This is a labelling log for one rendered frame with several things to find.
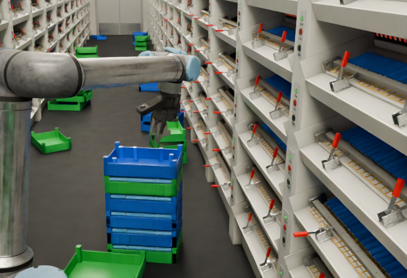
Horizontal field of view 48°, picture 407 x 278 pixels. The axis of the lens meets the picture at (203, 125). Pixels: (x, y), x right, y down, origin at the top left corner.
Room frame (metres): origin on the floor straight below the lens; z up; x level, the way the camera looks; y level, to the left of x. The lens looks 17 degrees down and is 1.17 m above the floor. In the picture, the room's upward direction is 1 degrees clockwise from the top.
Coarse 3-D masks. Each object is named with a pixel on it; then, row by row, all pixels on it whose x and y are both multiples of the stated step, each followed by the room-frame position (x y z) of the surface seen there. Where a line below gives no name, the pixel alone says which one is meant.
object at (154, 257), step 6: (180, 234) 1.88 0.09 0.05; (180, 240) 1.88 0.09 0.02; (108, 246) 1.75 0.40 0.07; (114, 252) 1.74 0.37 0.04; (120, 252) 1.74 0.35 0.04; (126, 252) 1.74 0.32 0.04; (132, 252) 1.74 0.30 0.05; (138, 252) 1.74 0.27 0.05; (150, 252) 1.73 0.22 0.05; (156, 252) 1.73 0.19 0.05; (162, 252) 1.73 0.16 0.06; (168, 252) 1.73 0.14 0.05; (174, 252) 1.72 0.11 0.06; (150, 258) 1.73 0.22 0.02; (156, 258) 1.73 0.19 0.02; (162, 258) 1.73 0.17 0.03; (168, 258) 1.73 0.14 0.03; (174, 258) 1.72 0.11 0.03
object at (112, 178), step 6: (114, 180) 1.75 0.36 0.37; (120, 180) 1.75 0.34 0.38; (126, 180) 1.75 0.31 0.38; (132, 180) 1.74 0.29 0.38; (138, 180) 1.74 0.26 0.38; (144, 180) 1.74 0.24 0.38; (150, 180) 1.74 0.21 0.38; (156, 180) 1.74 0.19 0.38; (162, 180) 1.74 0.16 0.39; (168, 180) 1.73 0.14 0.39
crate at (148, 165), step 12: (120, 144) 1.94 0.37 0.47; (180, 144) 1.92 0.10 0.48; (108, 156) 1.76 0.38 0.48; (132, 156) 1.94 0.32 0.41; (144, 156) 1.93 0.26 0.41; (156, 156) 1.93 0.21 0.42; (168, 156) 1.92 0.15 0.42; (180, 156) 1.86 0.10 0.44; (108, 168) 1.74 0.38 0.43; (120, 168) 1.74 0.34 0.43; (132, 168) 1.74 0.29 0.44; (144, 168) 1.73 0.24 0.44; (156, 168) 1.73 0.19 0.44; (168, 168) 1.72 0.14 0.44
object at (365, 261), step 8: (320, 208) 1.14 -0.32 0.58; (320, 216) 1.12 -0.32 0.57; (328, 216) 1.09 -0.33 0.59; (320, 224) 1.09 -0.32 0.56; (328, 224) 1.08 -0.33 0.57; (336, 224) 1.05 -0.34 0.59; (336, 232) 1.03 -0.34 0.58; (344, 232) 1.01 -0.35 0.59; (344, 240) 0.98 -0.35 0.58; (352, 240) 0.97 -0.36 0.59; (352, 248) 0.94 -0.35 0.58; (360, 248) 0.93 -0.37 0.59; (360, 256) 0.91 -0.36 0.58; (352, 264) 0.91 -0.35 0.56; (368, 264) 0.88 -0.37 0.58; (368, 272) 0.87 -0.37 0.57; (376, 272) 0.85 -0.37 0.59
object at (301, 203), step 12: (312, 192) 1.20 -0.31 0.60; (324, 192) 1.21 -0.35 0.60; (300, 204) 1.20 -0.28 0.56; (312, 204) 1.18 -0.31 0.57; (300, 216) 1.16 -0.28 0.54; (312, 216) 1.15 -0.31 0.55; (300, 228) 1.17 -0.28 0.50; (312, 228) 1.10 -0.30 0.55; (312, 240) 1.07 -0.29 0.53; (336, 240) 1.02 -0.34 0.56; (324, 252) 0.99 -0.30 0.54; (336, 252) 0.98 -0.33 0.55; (336, 264) 0.94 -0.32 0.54; (348, 264) 0.92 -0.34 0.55; (336, 276) 0.93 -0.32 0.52; (348, 276) 0.89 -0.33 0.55; (360, 276) 0.88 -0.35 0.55
